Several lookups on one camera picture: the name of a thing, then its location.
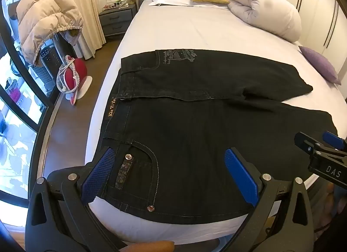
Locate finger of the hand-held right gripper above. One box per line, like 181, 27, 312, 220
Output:
294, 132, 319, 158
322, 131, 347, 152

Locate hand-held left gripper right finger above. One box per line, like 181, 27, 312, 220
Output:
224, 148, 316, 252

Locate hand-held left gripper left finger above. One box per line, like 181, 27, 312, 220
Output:
24, 146, 128, 252

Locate black denim pants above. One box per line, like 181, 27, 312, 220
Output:
93, 49, 338, 224

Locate purple cushion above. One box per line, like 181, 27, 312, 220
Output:
298, 46, 341, 85

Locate black framed window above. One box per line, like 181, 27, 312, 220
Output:
0, 0, 64, 215

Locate red garment steamer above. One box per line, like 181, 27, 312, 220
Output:
61, 57, 93, 105

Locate black perforated chair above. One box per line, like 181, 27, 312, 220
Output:
40, 45, 63, 86

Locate folded white duvet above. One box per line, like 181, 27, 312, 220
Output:
227, 0, 302, 42

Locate white wardrobe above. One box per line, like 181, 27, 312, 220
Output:
285, 0, 347, 60

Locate bed with white sheet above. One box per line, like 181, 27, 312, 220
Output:
84, 0, 347, 244

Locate grey nightstand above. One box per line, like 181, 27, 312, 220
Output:
98, 3, 137, 37

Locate beige puffer jacket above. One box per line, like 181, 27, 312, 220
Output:
16, 0, 84, 67

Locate braided white cord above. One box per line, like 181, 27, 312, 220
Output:
56, 55, 82, 95

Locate white wire basket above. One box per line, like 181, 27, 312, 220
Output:
101, 0, 129, 10

